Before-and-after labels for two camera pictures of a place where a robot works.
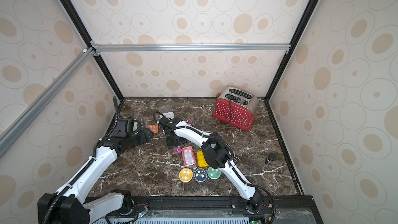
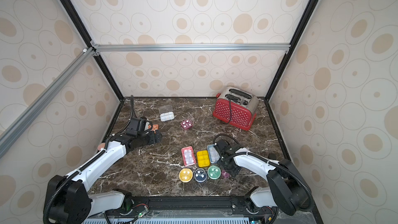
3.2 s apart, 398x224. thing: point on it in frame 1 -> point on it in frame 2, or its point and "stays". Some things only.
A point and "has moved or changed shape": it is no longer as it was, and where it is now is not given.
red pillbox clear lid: (188, 156) stays
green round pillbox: (213, 173) stays
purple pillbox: (177, 149) has moved or changed shape
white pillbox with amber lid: (202, 162) stays
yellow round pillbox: (185, 175) stays
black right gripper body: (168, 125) -> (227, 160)
